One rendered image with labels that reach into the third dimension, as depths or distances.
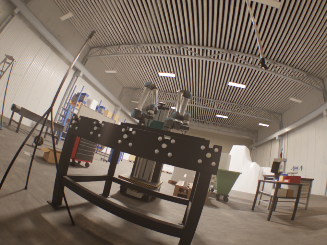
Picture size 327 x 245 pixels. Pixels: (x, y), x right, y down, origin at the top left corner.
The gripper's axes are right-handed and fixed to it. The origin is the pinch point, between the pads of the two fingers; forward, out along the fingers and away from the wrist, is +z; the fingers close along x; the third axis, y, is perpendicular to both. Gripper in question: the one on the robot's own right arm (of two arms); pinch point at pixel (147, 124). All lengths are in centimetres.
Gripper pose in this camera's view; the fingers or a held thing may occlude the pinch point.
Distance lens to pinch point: 220.2
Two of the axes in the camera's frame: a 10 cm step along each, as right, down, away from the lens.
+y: 2.0, 3.1, 9.3
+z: -2.5, 9.3, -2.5
